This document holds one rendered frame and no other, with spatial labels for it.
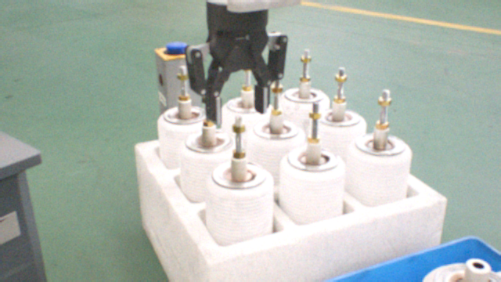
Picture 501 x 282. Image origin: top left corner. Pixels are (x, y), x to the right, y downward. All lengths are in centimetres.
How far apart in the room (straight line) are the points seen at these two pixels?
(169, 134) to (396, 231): 40
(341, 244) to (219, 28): 36
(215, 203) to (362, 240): 23
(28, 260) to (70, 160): 62
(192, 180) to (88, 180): 51
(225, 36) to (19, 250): 40
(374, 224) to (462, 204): 46
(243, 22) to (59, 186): 78
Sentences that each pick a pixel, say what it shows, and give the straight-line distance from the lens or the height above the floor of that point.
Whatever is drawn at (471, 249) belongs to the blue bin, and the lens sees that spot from 95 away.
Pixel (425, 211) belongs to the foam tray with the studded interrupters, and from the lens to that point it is 89.
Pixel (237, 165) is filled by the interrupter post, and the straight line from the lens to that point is 76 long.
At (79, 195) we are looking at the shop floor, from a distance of 128.
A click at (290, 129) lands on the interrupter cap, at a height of 25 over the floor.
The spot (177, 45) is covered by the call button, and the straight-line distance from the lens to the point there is 111.
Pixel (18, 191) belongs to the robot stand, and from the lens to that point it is 80.
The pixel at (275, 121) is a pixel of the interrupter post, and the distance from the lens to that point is 90.
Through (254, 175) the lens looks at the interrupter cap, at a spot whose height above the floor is 25.
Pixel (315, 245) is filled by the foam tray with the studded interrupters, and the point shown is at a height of 16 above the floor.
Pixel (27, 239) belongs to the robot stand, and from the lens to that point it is 83.
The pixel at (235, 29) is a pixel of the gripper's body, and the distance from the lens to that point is 66.
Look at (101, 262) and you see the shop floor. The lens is 106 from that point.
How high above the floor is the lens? 63
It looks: 25 degrees down
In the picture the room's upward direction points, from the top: straight up
